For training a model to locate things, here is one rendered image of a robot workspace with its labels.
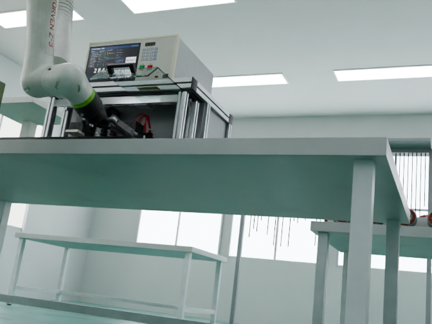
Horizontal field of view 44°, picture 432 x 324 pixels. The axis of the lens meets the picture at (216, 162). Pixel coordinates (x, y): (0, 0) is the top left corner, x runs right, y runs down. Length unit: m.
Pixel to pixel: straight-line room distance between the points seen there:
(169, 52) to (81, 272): 7.89
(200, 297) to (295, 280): 1.55
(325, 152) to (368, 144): 0.11
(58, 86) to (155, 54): 0.60
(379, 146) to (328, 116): 7.31
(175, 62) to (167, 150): 0.68
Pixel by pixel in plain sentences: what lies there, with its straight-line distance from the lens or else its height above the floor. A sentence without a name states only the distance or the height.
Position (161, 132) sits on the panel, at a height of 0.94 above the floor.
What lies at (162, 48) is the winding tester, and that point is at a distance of 2.26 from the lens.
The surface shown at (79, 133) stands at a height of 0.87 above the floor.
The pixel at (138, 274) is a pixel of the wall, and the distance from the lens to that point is 9.31.
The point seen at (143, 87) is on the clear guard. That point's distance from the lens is 2.13.
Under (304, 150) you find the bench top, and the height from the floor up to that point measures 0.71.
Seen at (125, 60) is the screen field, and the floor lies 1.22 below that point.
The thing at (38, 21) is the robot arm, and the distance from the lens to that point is 1.90.
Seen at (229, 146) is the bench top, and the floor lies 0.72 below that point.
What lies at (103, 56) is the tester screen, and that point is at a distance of 2.40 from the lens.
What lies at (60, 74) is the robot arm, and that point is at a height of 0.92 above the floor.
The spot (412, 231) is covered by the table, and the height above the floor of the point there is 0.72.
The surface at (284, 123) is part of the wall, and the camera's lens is 8.86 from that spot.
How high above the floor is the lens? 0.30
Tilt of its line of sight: 14 degrees up
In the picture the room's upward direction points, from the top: 7 degrees clockwise
